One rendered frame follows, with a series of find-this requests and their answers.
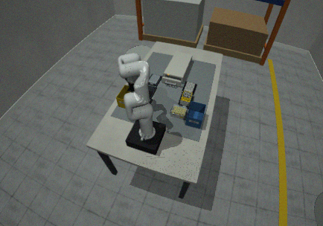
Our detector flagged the blue bin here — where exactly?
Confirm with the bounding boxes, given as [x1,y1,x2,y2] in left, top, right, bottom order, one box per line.
[185,101,206,129]

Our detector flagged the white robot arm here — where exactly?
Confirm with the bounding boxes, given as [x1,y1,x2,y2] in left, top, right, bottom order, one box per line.
[118,53,156,141]

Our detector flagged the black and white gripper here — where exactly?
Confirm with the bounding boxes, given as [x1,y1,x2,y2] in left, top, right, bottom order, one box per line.
[125,76,138,86]

